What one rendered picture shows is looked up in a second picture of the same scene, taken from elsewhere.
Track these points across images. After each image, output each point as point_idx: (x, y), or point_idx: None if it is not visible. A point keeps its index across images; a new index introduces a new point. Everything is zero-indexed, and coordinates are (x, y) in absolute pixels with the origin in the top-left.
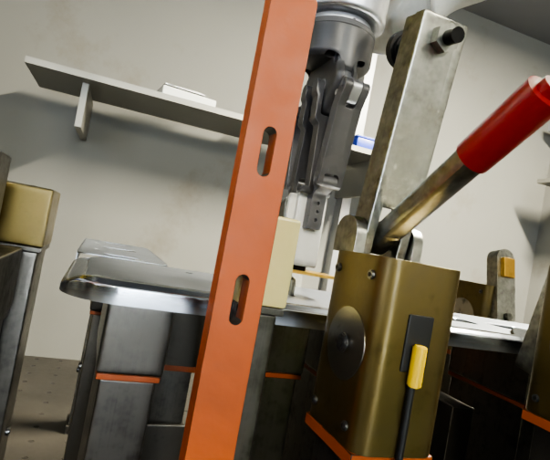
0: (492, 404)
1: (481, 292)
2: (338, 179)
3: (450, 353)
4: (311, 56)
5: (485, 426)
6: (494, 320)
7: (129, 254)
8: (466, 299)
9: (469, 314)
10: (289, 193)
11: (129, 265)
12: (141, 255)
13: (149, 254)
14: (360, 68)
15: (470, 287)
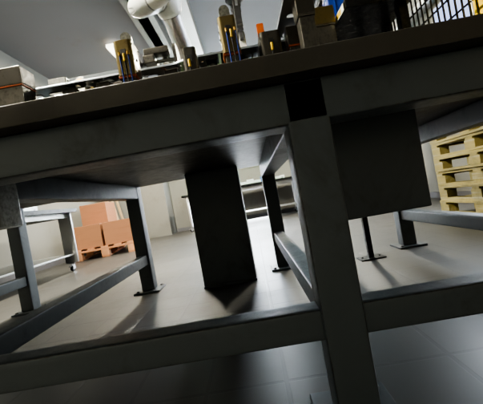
0: None
1: (138, 52)
2: None
3: (138, 78)
4: (241, 1)
5: None
6: (161, 68)
7: (287, 25)
8: (135, 53)
9: (138, 61)
10: (243, 30)
11: (284, 45)
12: (283, 23)
13: (281, 17)
14: (229, 5)
15: (134, 47)
